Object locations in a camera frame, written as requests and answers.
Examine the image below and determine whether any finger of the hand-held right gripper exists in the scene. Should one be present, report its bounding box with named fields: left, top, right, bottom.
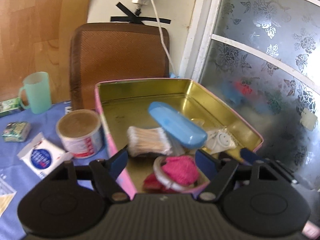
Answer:
left=240, top=148, right=299, bottom=184

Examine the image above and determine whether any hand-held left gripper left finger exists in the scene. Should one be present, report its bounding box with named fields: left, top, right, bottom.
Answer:
left=46, top=148, right=132, bottom=203

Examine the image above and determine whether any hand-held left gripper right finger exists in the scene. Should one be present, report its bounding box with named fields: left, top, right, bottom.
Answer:
left=195, top=149, right=280, bottom=203

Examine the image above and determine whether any white device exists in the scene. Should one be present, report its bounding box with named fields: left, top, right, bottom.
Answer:
left=205, top=129, right=237, bottom=155

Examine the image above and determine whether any bag of cotton swabs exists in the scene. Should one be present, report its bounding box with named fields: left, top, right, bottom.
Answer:
left=126, top=126, right=173, bottom=157

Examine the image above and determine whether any blue plastic case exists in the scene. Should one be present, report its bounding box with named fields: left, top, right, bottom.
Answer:
left=148, top=102, right=208, bottom=149

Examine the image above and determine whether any pink tin box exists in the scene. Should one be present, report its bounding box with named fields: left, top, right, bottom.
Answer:
left=94, top=78, right=264, bottom=200

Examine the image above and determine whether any person's right hand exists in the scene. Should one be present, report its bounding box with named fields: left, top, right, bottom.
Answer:
left=301, top=222, right=320, bottom=238

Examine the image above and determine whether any labelled tin can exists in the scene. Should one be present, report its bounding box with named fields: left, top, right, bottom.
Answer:
left=55, top=109, right=103, bottom=158

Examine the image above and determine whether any white and blue wipes packet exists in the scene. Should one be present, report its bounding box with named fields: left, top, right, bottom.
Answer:
left=17, top=132, right=73, bottom=180

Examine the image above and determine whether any blue printed tablecloth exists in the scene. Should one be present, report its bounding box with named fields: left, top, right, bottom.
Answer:
left=0, top=101, right=135, bottom=240

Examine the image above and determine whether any green plastic cup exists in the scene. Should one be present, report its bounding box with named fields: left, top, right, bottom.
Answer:
left=18, top=72, right=52, bottom=115

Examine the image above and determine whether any brown woven chair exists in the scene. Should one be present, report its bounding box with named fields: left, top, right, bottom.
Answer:
left=69, top=22, right=170, bottom=110

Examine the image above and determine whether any small green packet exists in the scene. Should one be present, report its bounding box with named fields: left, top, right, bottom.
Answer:
left=2, top=121, right=32, bottom=143

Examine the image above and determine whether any green toothpaste box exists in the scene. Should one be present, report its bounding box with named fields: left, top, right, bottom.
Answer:
left=0, top=97, right=24, bottom=117

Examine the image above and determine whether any frosted floral glass door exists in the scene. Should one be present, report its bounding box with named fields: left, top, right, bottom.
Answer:
left=179, top=0, right=320, bottom=193

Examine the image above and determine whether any black tape cross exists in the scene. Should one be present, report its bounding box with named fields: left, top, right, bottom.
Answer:
left=110, top=2, right=172, bottom=25

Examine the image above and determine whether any white cable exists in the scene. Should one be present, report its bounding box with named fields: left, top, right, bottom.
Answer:
left=147, top=0, right=180, bottom=78

